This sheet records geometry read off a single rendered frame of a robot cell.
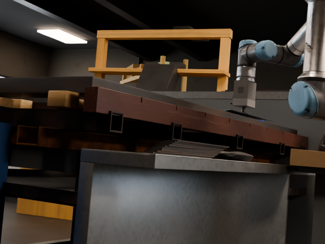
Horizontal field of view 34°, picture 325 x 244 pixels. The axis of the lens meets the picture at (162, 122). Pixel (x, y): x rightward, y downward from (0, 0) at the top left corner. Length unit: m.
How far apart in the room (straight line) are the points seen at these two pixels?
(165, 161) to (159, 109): 0.36
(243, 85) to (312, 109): 0.46
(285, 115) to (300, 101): 0.96
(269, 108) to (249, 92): 0.63
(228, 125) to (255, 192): 0.30
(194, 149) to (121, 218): 0.26
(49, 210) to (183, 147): 4.07
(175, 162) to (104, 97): 0.24
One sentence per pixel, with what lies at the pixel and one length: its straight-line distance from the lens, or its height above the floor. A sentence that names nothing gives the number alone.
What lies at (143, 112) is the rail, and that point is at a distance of 1.40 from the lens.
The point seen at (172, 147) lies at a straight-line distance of 1.29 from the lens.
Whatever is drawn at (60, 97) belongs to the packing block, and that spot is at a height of 0.80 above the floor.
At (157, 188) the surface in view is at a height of 0.59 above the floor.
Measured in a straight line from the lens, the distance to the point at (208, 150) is 1.45.
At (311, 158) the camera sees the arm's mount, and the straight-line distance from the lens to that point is 1.80.
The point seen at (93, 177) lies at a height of 0.62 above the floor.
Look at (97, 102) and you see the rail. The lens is 1.25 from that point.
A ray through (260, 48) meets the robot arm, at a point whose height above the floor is 1.12.
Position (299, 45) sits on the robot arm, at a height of 1.14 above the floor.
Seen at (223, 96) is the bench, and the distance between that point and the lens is 2.89.
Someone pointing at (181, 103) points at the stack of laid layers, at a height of 0.84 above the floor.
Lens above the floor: 0.68
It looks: 4 degrees up
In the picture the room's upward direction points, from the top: 5 degrees clockwise
